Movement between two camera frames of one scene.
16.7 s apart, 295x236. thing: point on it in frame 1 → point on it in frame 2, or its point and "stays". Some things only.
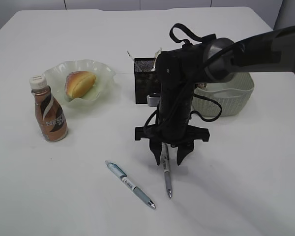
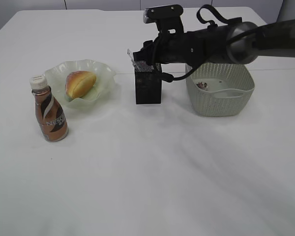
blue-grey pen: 122,174 → 143,67
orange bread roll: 77,82 stays
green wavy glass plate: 56,75 stays
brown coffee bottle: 51,116 stays
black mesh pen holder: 146,81 stays
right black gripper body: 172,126 → 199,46
